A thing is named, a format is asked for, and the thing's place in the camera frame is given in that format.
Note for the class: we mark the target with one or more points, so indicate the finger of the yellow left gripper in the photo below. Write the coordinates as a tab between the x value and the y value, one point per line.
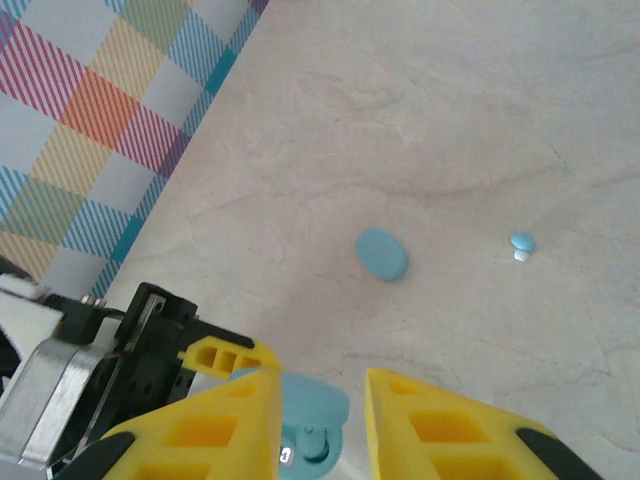
187	356

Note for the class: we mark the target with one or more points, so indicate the teal earbud charging case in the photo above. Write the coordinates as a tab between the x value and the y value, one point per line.
312	400

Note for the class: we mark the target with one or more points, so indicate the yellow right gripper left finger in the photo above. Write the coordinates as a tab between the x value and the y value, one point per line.
200	435

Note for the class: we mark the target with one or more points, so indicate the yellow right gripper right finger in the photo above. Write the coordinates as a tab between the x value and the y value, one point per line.
440	430

